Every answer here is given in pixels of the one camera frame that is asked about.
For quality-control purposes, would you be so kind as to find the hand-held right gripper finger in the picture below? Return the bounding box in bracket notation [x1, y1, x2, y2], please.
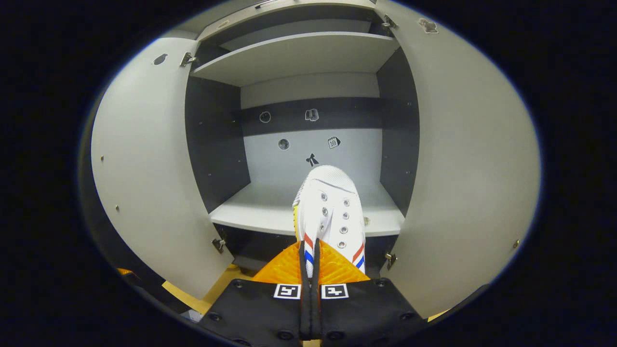
[200, 240, 314, 347]
[312, 239, 428, 347]

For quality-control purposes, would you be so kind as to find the white striped shoe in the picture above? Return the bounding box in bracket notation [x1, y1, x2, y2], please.
[293, 165, 367, 280]

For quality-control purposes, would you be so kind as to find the grey white shoe cabinet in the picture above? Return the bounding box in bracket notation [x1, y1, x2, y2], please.
[186, 0, 420, 278]

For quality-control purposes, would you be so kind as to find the beige cabinet drawer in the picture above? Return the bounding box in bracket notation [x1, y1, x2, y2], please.
[198, 0, 376, 41]

